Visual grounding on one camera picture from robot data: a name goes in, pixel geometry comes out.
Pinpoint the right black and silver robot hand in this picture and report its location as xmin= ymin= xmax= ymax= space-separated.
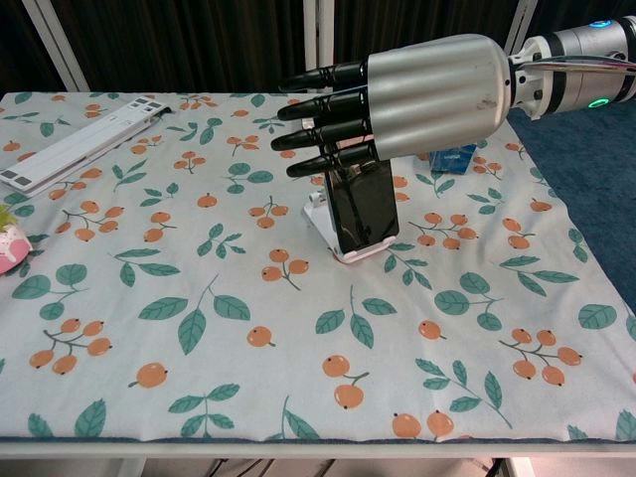
xmin=270 ymin=33 xmax=513 ymax=179

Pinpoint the black smartphone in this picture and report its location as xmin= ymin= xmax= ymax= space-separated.
xmin=322 ymin=148 xmax=401 ymax=254

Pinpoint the white folding phone stand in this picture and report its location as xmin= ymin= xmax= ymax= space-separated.
xmin=302 ymin=191 xmax=398 ymax=263

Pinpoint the white folded laptop stand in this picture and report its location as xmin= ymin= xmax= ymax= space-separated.
xmin=0 ymin=94 xmax=173 ymax=197

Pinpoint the blue cookie box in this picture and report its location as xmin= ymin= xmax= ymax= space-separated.
xmin=429 ymin=141 xmax=479 ymax=176

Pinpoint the floral fruit print tablecloth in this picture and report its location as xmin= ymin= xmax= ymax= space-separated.
xmin=0 ymin=91 xmax=636 ymax=443

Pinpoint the pink cupcake toy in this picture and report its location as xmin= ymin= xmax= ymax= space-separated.
xmin=0 ymin=203 xmax=34 ymax=276

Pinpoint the white partition post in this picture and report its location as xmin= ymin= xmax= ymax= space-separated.
xmin=22 ymin=0 xmax=90 ymax=93
xmin=502 ymin=0 xmax=541 ymax=54
xmin=301 ymin=0 xmax=335 ymax=94

